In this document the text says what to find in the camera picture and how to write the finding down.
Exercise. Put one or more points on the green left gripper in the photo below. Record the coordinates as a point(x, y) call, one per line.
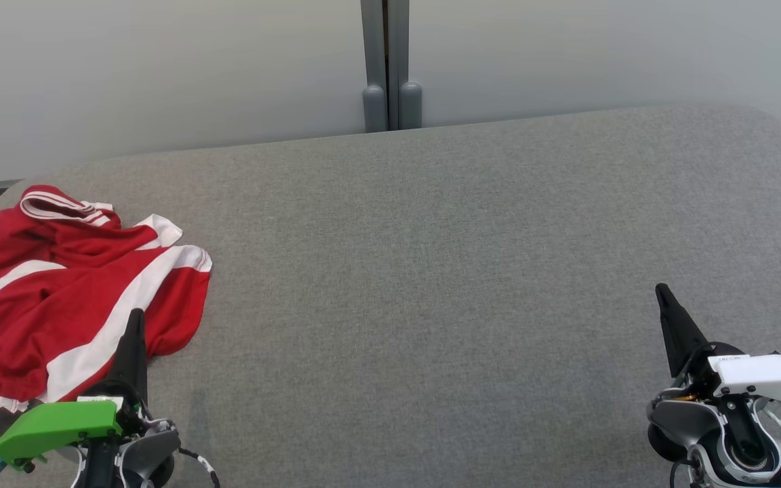
point(58, 427)

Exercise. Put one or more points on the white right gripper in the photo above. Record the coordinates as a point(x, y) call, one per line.
point(763, 379)

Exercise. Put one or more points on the red garment wide white stripe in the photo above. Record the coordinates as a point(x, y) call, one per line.
point(160, 305)

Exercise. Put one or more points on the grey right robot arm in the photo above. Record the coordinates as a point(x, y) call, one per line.
point(682, 417)

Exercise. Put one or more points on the grey partition post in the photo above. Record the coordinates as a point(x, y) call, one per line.
point(373, 68)
point(401, 41)

